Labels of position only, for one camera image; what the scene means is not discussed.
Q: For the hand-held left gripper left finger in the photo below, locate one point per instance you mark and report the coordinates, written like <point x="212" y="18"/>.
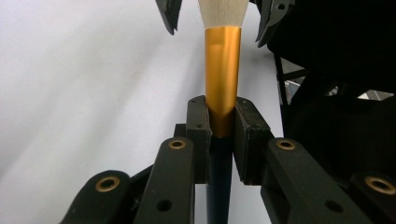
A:
<point x="174" y="174"/>

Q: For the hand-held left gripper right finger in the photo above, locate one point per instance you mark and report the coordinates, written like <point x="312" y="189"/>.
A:
<point x="280" y="174"/>

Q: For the makeup brush with gold ferrule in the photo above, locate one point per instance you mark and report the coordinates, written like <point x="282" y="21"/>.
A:
<point x="222" y="68"/>

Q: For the white table mat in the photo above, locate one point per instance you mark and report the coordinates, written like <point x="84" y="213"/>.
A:
<point x="77" y="81"/>

